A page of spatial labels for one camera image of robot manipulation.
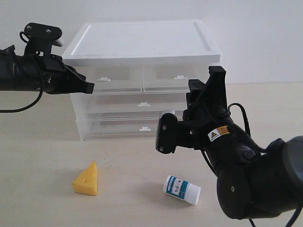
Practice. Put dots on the clear middle wide drawer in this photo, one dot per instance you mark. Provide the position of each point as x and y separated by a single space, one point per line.
127 105

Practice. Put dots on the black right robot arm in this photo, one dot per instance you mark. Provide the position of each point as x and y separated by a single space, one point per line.
252 182

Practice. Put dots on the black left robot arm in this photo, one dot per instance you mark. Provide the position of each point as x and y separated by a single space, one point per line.
7 57

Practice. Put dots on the white teal medicine bottle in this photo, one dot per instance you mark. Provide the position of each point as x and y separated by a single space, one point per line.
182 189

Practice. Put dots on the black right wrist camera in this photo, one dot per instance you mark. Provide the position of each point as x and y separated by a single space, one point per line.
170 133

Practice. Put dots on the yellow toy cheese wedge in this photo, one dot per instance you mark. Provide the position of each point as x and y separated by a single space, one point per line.
87 181

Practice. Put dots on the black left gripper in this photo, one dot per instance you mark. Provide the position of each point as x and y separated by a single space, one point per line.
35 73

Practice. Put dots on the clear wide drawer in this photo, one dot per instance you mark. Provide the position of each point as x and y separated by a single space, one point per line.
127 105
100 128

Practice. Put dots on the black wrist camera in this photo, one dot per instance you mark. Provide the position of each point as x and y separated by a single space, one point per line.
40 39
170 133

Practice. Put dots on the white plastic drawer cabinet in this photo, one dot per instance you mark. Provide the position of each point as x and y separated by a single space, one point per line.
141 44

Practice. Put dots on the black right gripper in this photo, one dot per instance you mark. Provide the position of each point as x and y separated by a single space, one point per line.
206 120

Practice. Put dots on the clear bottom wide drawer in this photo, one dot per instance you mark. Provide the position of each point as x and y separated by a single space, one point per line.
100 128

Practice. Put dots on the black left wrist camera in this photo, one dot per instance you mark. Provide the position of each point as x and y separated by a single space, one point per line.
40 39

